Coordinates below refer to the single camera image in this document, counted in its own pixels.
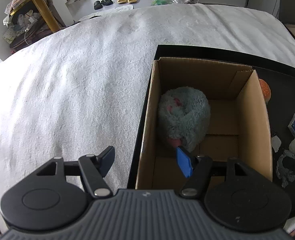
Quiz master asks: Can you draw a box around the grey fuzzy cloth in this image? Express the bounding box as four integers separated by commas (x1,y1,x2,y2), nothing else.
276,150,295,188

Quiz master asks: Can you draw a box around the brown cardboard box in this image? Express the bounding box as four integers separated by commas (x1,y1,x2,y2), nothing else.
135,57,273,190

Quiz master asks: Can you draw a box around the wooden shelf with clutter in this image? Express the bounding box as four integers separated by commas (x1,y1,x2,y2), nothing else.
2,0,53,49

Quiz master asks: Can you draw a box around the burger plush toy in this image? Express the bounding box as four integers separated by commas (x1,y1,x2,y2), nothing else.
258,78,272,103

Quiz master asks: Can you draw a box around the grey plush toy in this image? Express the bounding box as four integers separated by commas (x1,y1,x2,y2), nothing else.
158,86,211,153

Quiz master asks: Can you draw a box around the black shallow tray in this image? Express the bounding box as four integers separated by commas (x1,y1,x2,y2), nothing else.
127,44,295,216

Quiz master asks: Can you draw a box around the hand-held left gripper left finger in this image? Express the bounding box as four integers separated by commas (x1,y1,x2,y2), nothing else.
36,146,115,198

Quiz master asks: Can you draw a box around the small white foam piece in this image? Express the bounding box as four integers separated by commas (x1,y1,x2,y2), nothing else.
271,136,282,153

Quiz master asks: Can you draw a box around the white floor mat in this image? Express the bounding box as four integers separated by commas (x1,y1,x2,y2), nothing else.
78,4,134,22

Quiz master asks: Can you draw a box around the wooden table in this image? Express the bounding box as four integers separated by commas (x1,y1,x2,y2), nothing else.
9,0,63,33

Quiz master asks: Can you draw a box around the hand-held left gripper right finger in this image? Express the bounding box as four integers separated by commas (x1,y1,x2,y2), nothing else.
176,146,257,198

